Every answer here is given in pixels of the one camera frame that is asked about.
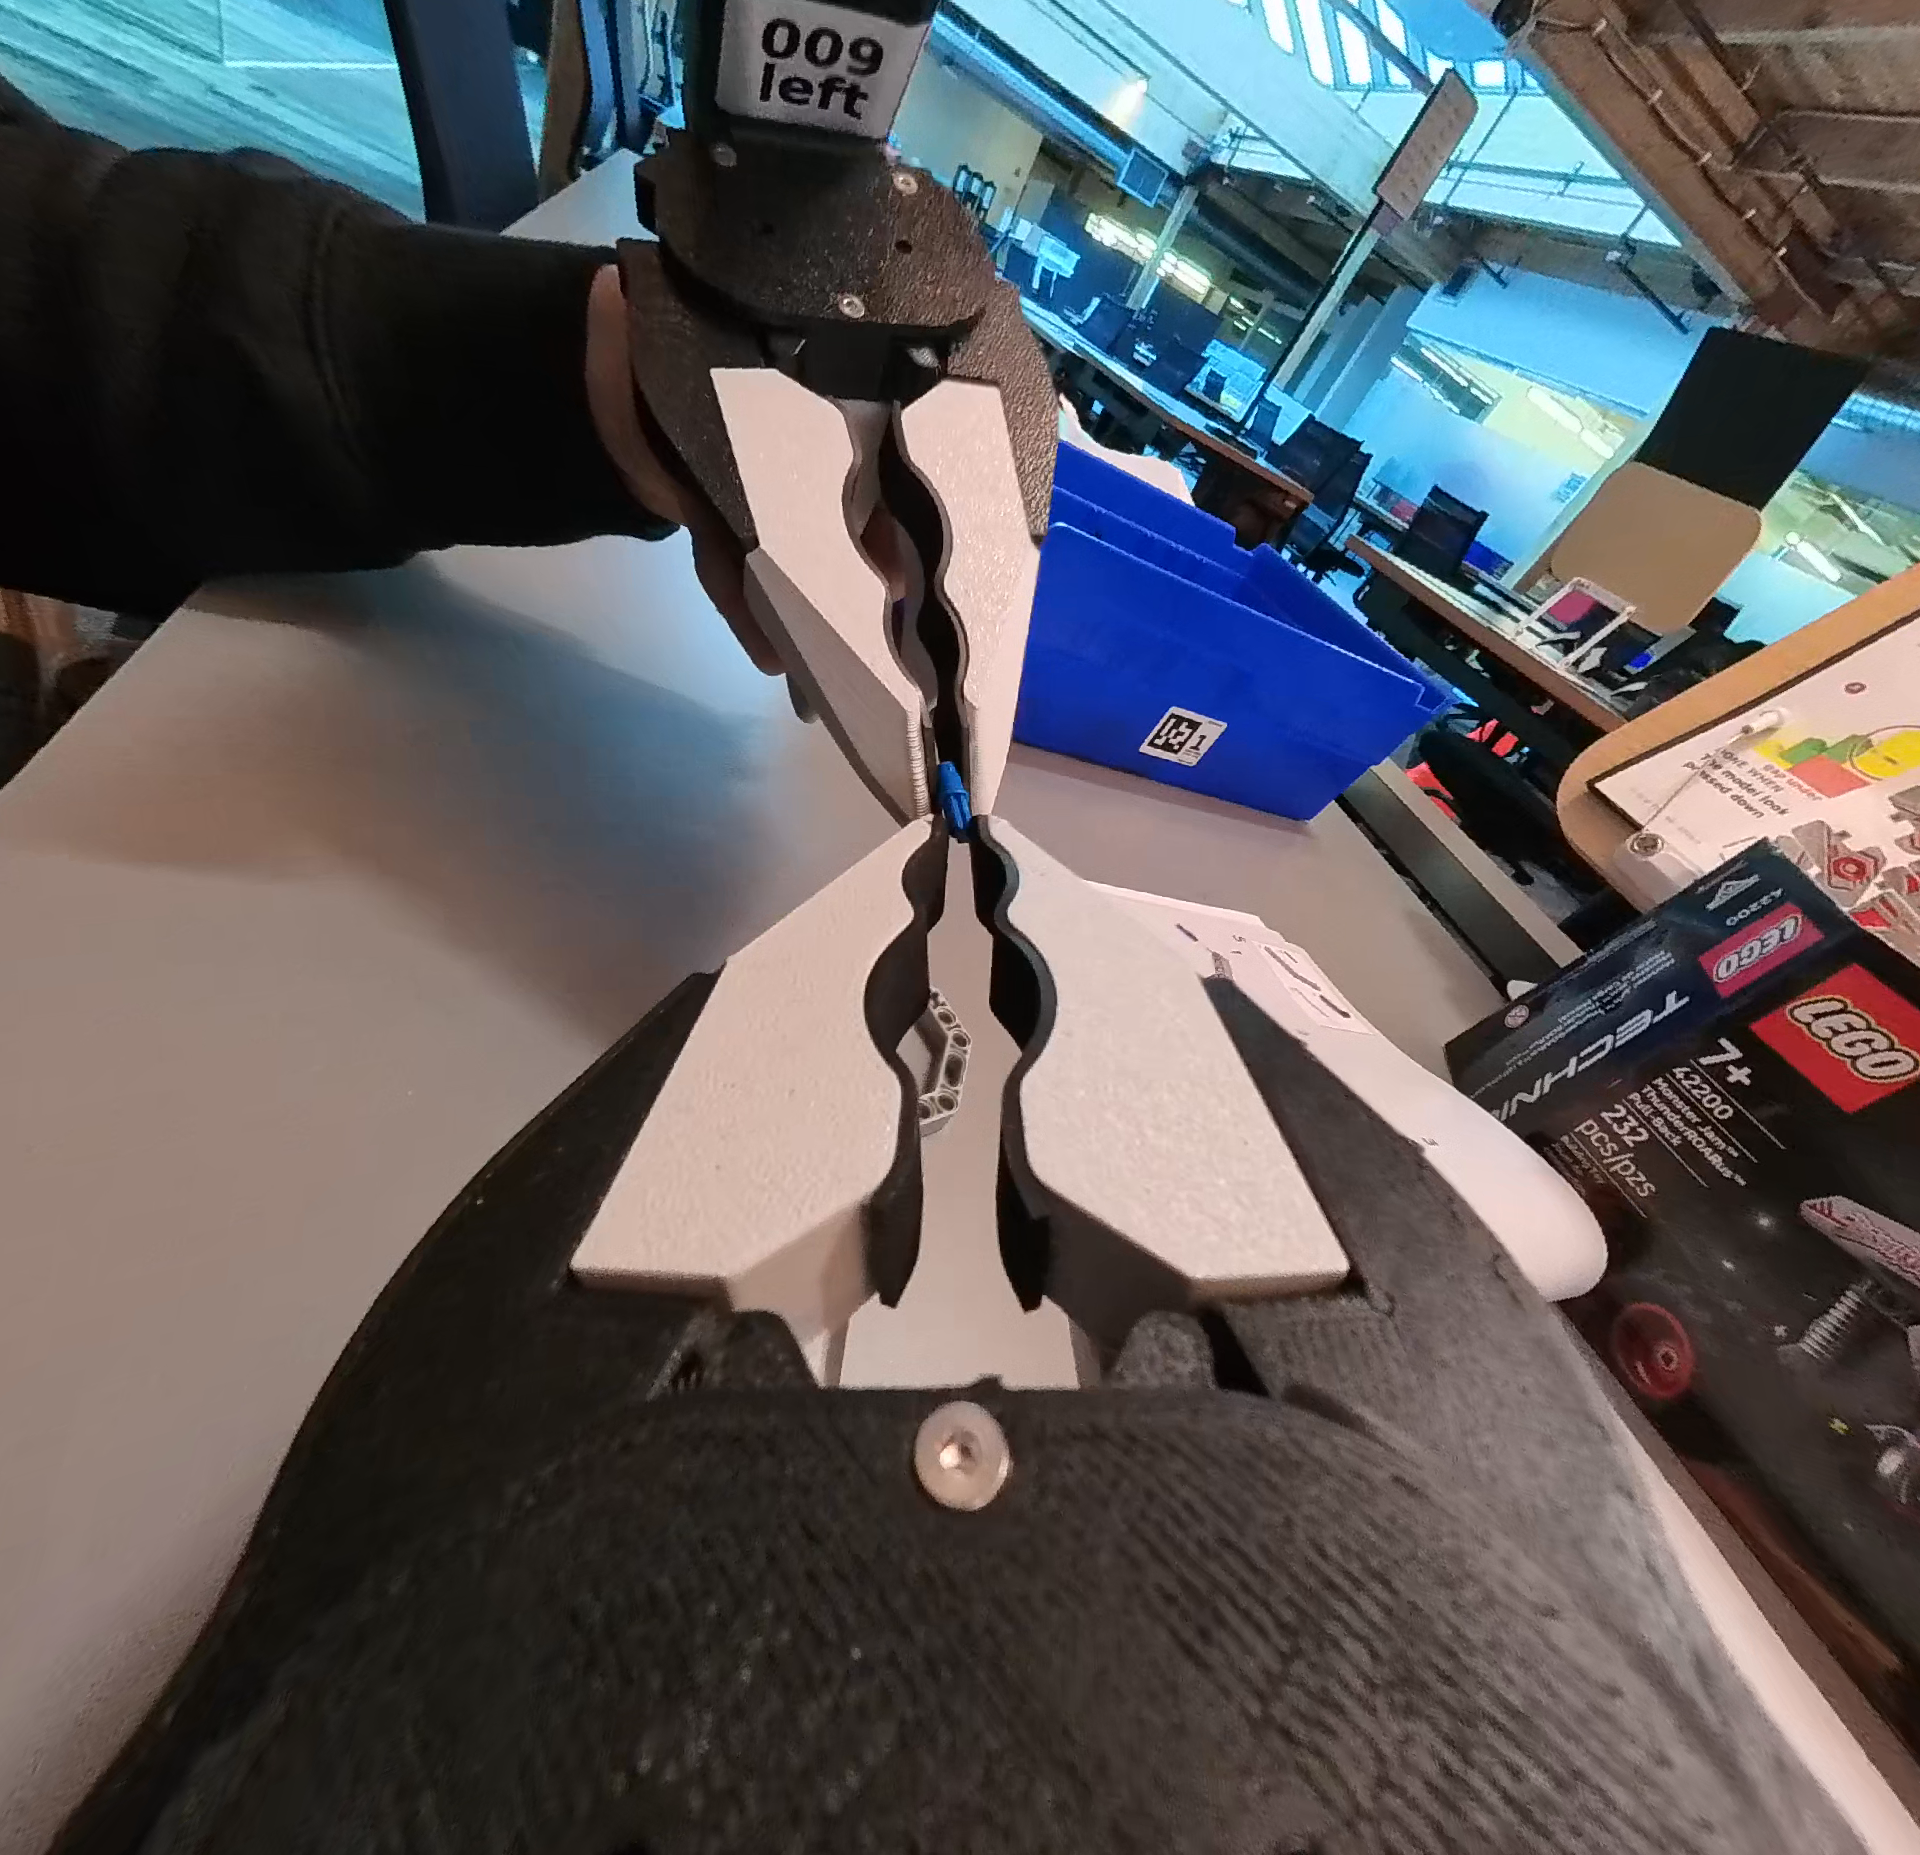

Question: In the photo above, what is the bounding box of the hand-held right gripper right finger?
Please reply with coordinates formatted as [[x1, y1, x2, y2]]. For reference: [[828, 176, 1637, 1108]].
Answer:
[[972, 817, 1355, 1385]]

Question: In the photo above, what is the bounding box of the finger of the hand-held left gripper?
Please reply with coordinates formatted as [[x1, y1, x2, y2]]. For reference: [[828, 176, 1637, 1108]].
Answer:
[[895, 378, 1041, 811], [708, 367, 938, 826]]

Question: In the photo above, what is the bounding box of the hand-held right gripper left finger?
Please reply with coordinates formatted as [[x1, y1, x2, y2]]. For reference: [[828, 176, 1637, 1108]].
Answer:
[[569, 817, 954, 1390]]

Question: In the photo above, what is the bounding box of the grey bent toy beam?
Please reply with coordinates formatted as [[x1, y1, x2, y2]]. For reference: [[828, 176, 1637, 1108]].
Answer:
[[900, 985, 977, 1137]]

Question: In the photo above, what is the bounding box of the building instruction booklet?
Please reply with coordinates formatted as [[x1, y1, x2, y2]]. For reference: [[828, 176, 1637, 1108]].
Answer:
[[1050, 873, 1610, 1303]]

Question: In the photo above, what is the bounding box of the person's left forearm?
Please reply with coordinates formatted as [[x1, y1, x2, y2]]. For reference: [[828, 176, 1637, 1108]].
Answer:
[[0, 78, 677, 619]]

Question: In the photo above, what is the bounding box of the person's left hand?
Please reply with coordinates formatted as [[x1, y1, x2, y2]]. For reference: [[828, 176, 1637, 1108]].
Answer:
[[582, 256, 819, 725]]

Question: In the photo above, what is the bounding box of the wooden office table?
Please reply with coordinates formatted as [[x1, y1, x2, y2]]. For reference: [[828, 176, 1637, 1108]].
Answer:
[[1342, 534, 1637, 740]]

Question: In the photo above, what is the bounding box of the black toy set box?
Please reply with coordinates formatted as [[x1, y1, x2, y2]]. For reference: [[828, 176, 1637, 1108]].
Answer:
[[1446, 836, 1920, 1632]]

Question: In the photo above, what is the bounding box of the dark hanging lamp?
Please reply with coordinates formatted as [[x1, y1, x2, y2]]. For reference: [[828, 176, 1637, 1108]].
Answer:
[[1371, 67, 1479, 223]]

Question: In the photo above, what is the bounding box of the white cardboard box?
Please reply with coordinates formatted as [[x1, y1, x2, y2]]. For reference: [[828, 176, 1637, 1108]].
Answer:
[[1557, 565, 1920, 957]]

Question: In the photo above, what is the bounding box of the tan pin board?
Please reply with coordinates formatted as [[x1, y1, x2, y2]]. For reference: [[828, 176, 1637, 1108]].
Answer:
[[1544, 459, 1764, 634]]

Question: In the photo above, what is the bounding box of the large bright window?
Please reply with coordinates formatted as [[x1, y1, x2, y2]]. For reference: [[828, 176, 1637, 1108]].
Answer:
[[1155, 0, 1681, 251]]

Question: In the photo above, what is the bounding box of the black hanging panel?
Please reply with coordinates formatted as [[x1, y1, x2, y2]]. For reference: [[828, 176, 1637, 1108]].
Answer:
[[1636, 330, 1869, 473]]

